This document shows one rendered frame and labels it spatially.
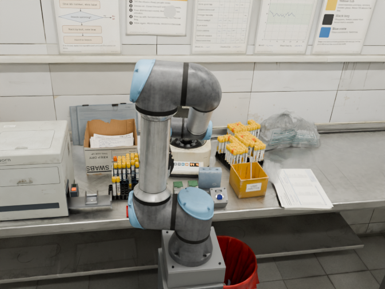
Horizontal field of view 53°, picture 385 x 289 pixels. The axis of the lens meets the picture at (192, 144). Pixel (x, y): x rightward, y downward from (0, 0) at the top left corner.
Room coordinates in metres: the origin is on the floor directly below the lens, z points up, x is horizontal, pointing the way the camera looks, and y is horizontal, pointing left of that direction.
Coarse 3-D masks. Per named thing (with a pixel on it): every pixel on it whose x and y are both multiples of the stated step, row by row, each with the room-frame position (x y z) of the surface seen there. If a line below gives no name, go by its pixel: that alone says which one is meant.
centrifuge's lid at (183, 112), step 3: (180, 108) 1.88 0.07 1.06; (183, 108) 1.88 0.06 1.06; (186, 108) 1.89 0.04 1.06; (177, 111) 1.87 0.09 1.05; (180, 111) 1.88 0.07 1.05; (183, 111) 1.88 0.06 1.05; (186, 111) 1.88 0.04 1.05; (177, 114) 1.87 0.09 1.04; (180, 114) 1.87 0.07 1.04; (183, 114) 1.88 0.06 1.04; (186, 114) 1.88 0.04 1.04; (174, 117) 1.86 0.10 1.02; (177, 117) 1.86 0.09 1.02; (180, 117) 1.87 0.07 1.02; (183, 117) 1.87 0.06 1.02; (186, 117) 1.87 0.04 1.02
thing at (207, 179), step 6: (204, 168) 1.45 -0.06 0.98; (216, 168) 1.46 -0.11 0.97; (198, 174) 1.45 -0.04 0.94; (204, 174) 1.42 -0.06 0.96; (210, 174) 1.42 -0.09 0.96; (216, 174) 1.43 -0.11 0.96; (198, 180) 1.43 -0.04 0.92; (204, 180) 1.42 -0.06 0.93; (210, 180) 1.42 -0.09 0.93; (216, 180) 1.43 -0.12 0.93; (198, 186) 1.42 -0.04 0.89; (204, 186) 1.42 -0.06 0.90; (210, 186) 1.42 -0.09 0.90; (216, 186) 1.43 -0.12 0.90
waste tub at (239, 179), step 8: (232, 168) 1.48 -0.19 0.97; (240, 168) 1.51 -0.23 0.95; (248, 168) 1.52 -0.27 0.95; (256, 168) 1.52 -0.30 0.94; (232, 176) 1.47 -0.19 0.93; (240, 176) 1.51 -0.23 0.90; (248, 176) 1.52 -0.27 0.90; (256, 176) 1.51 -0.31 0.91; (264, 176) 1.44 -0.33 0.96; (232, 184) 1.45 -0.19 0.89; (240, 184) 1.37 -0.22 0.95; (248, 184) 1.38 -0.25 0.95; (256, 184) 1.39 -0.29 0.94; (264, 184) 1.40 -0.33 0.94; (240, 192) 1.37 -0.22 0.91; (248, 192) 1.38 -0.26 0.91; (256, 192) 1.40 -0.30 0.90; (264, 192) 1.41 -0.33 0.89
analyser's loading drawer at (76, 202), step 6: (72, 198) 1.26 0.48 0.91; (78, 198) 1.26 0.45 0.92; (84, 198) 1.22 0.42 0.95; (90, 198) 1.26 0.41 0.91; (96, 198) 1.23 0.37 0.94; (102, 198) 1.27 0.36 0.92; (108, 198) 1.27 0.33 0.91; (72, 204) 1.22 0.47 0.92; (78, 204) 1.22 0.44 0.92; (84, 204) 1.22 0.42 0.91; (90, 204) 1.22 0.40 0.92; (96, 204) 1.23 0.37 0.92; (102, 204) 1.23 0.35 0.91; (108, 204) 1.23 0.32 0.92
